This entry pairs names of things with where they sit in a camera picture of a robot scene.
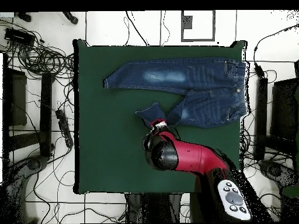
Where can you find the black power strip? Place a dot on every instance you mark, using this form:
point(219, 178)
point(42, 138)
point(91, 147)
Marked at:
point(64, 127)

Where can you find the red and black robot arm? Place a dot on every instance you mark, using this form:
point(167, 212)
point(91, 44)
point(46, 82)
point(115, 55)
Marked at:
point(198, 158)

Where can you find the black cabinet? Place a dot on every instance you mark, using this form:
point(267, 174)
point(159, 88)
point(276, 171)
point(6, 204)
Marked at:
point(285, 105)

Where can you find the blue denim jeans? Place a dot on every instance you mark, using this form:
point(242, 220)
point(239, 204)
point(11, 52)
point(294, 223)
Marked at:
point(198, 77)

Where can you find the black metal column stand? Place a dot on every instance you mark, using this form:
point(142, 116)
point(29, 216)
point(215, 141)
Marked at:
point(154, 207)

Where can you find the black frame stand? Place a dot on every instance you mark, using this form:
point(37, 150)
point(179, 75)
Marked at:
point(46, 112)

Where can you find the black upright bar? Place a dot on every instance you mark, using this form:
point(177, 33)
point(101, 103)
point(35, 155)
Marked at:
point(262, 105)

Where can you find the dark green table cloth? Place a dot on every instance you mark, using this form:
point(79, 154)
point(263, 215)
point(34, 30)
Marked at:
point(116, 151)

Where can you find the black power adapter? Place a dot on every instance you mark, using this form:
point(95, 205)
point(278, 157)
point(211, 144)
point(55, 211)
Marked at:
point(259, 70)

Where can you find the black stand foot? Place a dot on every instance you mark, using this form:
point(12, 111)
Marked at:
point(70, 17)
point(24, 16)

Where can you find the grey square frame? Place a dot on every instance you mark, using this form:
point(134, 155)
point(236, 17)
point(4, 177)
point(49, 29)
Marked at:
point(186, 22)

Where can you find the black electronics box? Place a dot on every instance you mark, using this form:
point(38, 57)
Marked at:
point(18, 36)

